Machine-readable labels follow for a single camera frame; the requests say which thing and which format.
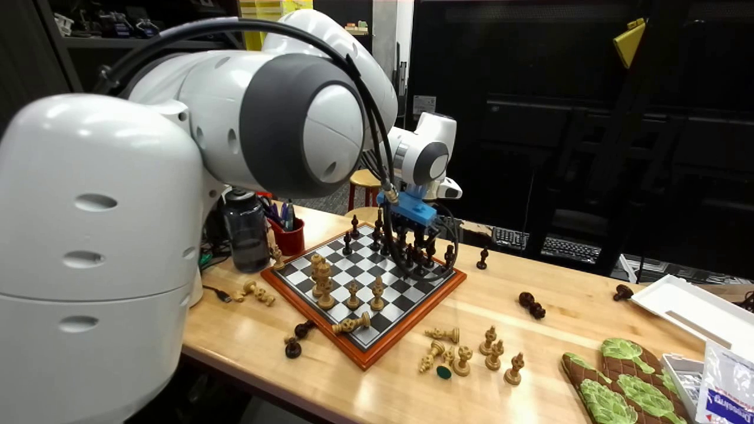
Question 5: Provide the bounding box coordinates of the black keyboard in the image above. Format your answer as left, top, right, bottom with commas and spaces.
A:
489, 223, 604, 267

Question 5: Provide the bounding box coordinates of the white foam tray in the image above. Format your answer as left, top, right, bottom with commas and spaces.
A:
628, 270, 754, 363

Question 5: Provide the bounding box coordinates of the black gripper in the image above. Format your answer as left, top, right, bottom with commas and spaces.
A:
395, 223, 440, 273

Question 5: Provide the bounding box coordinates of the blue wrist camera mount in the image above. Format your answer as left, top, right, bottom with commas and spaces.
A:
388, 187, 440, 233

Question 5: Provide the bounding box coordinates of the clear bag with blue print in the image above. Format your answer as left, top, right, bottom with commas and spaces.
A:
694, 339, 754, 424

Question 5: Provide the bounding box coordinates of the yellow triangular sign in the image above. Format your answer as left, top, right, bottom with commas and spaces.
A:
612, 16, 651, 71

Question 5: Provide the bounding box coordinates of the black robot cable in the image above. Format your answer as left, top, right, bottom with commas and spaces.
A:
97, 16, 463, 273

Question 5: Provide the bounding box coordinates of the large black cabinet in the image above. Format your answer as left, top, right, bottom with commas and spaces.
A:
408, 0, 754, 277

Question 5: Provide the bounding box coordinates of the red pen cup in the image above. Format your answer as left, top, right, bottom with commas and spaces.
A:
269, 216, 305, 258

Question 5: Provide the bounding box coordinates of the black shelf rack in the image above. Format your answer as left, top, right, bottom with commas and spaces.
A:
33, 0, 242, 97

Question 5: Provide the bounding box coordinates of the yellow bin rack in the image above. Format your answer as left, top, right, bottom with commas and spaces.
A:
235, 0, 316, 51

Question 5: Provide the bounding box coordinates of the clear plastic container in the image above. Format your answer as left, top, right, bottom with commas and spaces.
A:
660, 352, 710, 420

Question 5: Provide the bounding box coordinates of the wooden framed chessboard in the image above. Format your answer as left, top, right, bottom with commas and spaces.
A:
258, 222, 469, 372

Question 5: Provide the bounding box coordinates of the brown green oven mitt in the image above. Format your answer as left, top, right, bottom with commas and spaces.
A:
561, 352, 642, 424
599, 336, 694, 424

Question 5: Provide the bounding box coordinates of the small black cord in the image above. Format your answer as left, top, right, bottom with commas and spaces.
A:
201, 282, 234, 303

